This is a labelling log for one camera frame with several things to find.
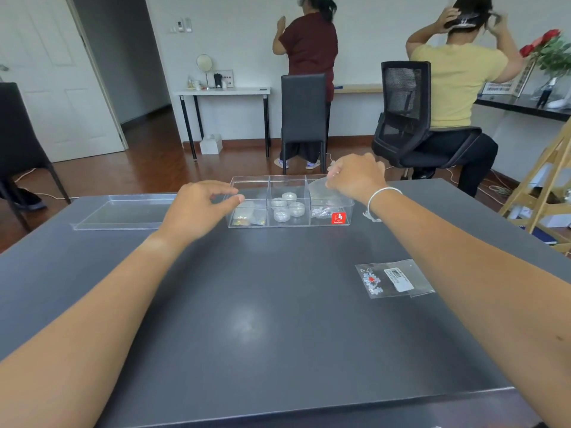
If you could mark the black cup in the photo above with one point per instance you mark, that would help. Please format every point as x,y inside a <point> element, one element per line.
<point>217,81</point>

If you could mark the person's right fingers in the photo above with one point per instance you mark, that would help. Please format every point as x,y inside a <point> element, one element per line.
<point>335,172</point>

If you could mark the red rose bouquet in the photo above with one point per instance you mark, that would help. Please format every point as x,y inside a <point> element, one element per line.
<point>551,48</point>

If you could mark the person's left hand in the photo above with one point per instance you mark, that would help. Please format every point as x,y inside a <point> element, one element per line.
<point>192,209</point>

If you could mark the clear zip bag with beads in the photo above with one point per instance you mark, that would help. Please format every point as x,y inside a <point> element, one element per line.
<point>392,278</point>

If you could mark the gold glitter packets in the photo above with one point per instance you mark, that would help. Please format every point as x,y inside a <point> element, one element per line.
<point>250,216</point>

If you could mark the white table with black legs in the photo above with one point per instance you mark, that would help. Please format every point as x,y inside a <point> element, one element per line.
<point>223,91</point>

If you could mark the black mesh office chair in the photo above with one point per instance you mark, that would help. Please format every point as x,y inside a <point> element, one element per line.
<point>403,102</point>

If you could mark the white tissue box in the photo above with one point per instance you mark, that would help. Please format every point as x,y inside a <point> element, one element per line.
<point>210,144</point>

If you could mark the person's left thumb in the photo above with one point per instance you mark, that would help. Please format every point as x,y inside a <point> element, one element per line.
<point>229,200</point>

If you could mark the wooden ladder shelf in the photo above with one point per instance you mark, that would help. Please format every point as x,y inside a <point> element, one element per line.
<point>546,173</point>

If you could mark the black dining chair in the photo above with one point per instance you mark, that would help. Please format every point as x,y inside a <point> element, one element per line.
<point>20,138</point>

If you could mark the framed picture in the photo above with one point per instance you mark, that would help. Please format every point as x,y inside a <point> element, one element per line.
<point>499,88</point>

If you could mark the light wood desk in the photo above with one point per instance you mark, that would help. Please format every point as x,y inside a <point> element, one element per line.
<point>359,88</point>

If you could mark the black high-back chair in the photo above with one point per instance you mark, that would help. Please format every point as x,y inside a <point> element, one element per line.
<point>303,111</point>

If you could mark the silver bead packet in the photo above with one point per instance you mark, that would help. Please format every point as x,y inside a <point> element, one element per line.
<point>321,213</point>

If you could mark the person's right forearm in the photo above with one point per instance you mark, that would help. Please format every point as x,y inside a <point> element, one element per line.
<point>468,271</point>

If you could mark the clear plastic box lid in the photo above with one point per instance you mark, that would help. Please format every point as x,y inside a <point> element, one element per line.
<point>120,211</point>

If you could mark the glass vase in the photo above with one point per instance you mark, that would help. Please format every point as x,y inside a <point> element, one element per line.
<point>545,91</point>

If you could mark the person's right hand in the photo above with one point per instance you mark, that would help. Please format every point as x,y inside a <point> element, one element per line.
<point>359,176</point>

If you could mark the person's left forearm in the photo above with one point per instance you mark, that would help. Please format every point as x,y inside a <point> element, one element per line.
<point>89,334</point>

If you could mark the white panel door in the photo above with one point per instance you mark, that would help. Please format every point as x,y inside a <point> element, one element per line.
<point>49,75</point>

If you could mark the round vanity mirror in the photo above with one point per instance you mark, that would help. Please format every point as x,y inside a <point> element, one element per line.
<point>204,62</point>

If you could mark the clear three-compartment organizer box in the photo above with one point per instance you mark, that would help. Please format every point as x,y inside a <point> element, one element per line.
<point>256,196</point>

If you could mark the small clear plastic bag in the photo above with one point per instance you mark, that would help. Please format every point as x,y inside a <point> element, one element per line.
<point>317,191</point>

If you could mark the black desk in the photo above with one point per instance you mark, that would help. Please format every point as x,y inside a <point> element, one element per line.
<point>517,106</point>

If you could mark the white picture frame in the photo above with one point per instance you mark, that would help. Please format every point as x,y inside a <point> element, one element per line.
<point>228,78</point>

